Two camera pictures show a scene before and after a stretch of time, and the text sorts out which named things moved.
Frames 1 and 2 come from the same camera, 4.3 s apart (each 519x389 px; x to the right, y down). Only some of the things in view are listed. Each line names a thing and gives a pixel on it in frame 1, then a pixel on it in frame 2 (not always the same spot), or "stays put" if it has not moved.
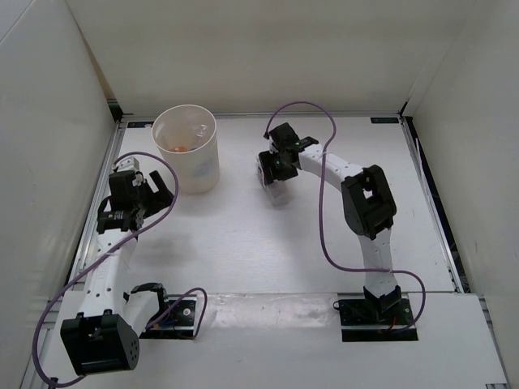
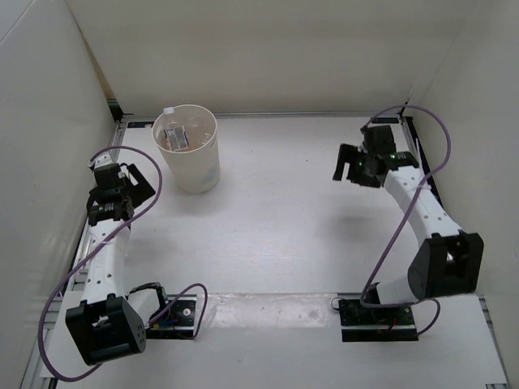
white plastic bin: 187,135 stays put
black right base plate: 359,321 stays put
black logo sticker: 139,124 stays put
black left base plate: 178,324 stays put
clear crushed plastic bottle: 277,191 → 176,138
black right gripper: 267,161 → 349,153
